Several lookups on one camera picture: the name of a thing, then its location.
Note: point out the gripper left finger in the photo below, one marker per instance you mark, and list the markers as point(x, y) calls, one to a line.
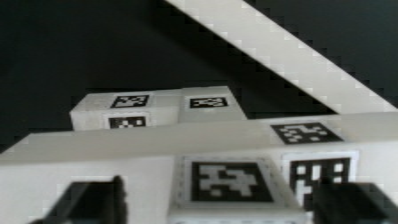
point(91, 204)

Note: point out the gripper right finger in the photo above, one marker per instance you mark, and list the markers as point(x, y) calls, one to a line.
point(352, 203)

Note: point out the white chair back frame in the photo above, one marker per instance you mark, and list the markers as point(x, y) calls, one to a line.
point(57, 158)

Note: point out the white chair nut cube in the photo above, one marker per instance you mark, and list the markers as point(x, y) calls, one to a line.
point(313, 166)
point(230, 191)

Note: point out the white chair leg block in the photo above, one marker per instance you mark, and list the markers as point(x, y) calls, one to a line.
point(208, 105)
point(127, 109)

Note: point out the white corner fence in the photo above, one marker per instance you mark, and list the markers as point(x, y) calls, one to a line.
point(263, 40)

